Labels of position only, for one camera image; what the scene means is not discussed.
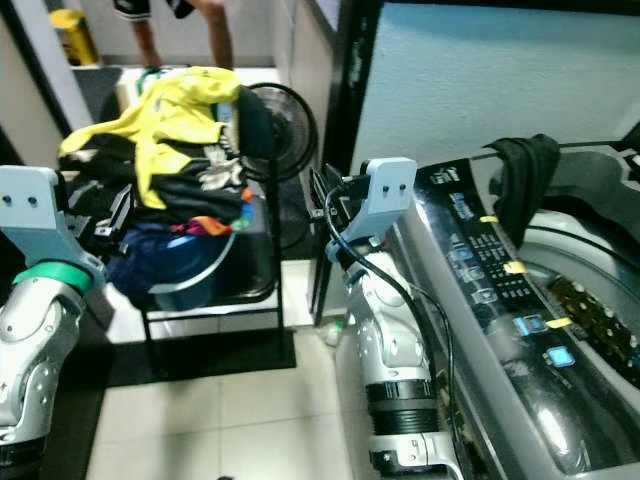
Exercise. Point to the black door frame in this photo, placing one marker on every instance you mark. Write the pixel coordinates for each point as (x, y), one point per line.
(345, 90)

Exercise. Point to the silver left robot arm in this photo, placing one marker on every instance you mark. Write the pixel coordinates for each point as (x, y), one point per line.
(40, 350)

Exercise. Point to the person bare leg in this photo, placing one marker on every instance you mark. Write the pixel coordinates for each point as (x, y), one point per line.
(143, 42)
(212, 35)

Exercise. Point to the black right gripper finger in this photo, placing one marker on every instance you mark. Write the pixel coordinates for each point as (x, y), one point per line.
(318, 192)
(336, 188)

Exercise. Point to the black shorts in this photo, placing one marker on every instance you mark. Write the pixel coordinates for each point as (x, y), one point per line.
(135, 8)

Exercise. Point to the dark laundry basket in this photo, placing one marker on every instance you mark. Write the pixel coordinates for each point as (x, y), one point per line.
(242, 265)

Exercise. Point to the small yellow sticker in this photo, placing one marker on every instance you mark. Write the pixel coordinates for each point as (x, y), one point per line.
(489, 218)
(560, 323)
(515, 268)

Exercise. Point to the black cloth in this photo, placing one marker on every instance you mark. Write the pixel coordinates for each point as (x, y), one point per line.
(525, 170)

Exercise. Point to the yellow canister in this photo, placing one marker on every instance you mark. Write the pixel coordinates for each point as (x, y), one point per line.
(75, 40)

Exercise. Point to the black metal rack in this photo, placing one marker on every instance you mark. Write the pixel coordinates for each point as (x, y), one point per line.
(276, 270)

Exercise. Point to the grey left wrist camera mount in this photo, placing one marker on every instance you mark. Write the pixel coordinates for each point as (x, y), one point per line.
(30, 215)

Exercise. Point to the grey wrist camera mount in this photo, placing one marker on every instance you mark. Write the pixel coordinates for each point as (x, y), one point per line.
(30, 215)
(390, 185)

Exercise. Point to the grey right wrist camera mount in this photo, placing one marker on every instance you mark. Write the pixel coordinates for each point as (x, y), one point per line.
(390, 185)

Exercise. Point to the yellow cartoon print shirt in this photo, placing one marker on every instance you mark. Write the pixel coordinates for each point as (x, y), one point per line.
(170, 120)

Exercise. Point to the navy blue garment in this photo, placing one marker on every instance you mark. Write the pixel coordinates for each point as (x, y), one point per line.
(150, 265)

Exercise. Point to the black round fan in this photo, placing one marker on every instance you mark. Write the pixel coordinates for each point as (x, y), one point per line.
(292, 130)

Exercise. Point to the orange pink multicoloured garment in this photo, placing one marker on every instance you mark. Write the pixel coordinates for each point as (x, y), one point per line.
(210, 226)

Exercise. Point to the small clear bottle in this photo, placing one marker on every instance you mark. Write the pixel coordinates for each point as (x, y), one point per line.
(330, 334)

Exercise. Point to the black floral garment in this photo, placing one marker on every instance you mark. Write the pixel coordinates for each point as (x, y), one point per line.
(195, 185)

